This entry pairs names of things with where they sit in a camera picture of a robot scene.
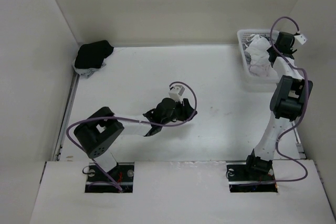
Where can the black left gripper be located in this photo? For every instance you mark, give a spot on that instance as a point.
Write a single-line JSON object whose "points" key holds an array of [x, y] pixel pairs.
{"points": [[185, 108]]}

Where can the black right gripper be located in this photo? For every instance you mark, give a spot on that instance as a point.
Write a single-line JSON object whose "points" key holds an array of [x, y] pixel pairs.
{"points": [[291, 51]]}

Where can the white tank top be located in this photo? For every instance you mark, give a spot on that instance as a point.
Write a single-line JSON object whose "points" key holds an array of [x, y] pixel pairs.
{"points": [[257, 56]]}

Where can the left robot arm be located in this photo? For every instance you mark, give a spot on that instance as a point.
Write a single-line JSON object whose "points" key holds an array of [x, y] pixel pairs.
{"points": [[97, 134]]}

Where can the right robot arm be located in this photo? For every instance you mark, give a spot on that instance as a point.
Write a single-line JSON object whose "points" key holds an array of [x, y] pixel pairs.
{"points": [[288, 103]]}

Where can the folded grey tank top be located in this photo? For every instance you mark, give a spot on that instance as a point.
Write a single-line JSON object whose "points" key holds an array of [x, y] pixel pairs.
{"points": [[87, 73]]}

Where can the folded black tank top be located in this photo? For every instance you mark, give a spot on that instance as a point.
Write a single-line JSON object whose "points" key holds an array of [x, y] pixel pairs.
{"points": [[93, 55]]}

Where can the white plastic laundry basket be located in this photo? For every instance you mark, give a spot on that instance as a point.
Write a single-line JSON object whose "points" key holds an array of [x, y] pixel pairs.
{"points": [[242, 37]]}

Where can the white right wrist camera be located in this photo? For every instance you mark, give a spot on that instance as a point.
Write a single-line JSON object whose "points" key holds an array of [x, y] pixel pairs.
{"points": [[300, 39]]}

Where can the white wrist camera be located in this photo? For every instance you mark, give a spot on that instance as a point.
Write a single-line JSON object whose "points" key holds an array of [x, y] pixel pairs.
{"points": [[300, 39], [176, 93]]}

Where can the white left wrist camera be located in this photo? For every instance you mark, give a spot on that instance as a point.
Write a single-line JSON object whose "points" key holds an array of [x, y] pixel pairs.
{"points": [[176, 93]]}

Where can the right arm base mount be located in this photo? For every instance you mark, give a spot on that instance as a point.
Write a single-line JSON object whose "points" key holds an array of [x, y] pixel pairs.
{"points": [[252, 176]]}

